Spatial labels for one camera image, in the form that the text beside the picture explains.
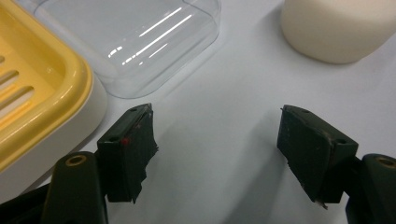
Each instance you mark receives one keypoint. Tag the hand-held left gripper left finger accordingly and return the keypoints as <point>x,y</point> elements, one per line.
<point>124,161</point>

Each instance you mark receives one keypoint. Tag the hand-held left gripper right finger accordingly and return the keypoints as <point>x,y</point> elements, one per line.
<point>314,149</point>

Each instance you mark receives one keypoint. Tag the yellow and white soap dish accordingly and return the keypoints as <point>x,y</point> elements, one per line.
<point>37,102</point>

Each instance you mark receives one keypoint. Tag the clear plastic soap dish lid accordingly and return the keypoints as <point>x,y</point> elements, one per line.
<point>140,46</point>

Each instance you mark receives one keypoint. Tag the cream soap bar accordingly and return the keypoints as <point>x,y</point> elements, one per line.
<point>339,28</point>

